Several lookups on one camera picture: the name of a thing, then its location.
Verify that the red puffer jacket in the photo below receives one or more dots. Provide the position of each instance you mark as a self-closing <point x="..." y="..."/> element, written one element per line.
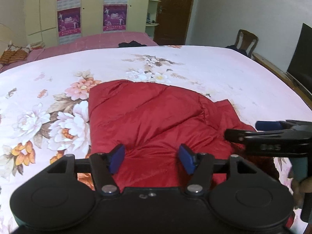
<point x="152" y="120"/>

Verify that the lower left purple poster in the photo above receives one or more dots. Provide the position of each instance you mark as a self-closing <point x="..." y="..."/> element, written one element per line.
<point x="69" y="22"/>

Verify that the orange patterned pillow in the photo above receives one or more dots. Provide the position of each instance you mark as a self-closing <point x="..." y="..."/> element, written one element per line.
<point x="9" y="57"/>

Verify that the black garment on bed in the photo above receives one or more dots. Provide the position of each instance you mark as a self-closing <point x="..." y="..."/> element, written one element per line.
<point x="130" y="44"/>

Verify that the person's right hand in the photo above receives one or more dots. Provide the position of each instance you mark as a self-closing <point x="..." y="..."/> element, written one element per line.
<point x="298" y="196"/>

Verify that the brown wooden door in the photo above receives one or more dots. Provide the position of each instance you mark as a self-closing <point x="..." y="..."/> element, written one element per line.
<point x="173" y="19"/>

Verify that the cream wardrobe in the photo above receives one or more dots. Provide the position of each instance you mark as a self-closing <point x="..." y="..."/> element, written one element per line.
<point x="41" y="20"/>

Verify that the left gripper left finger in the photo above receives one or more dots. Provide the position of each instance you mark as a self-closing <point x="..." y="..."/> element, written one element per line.
<point x="103" y="166"/>

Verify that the wooden bed frame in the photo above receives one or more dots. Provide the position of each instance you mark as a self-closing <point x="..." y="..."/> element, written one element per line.
<point x="286" y="78"/>

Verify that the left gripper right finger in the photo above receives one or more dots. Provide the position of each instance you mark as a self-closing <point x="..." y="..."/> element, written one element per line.
<point x="200" y="167"/>

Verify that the lower right purple poster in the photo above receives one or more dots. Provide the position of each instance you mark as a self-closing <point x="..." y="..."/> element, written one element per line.
<point x="114" y="17"/>

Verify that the wooden chair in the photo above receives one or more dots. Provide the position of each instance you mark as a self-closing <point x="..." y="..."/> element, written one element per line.
<point x="245" y="43"/>

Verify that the white floral bed quilt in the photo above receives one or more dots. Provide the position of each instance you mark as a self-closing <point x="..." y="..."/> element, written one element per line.
<point x="44" y="104"/>

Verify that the black television screen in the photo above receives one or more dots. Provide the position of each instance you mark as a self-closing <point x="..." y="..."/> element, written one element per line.
<point x="300" y="67"/>

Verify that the pink bed sheet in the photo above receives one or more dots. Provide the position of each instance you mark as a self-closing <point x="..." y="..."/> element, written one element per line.
<point x="98" y="41"/>

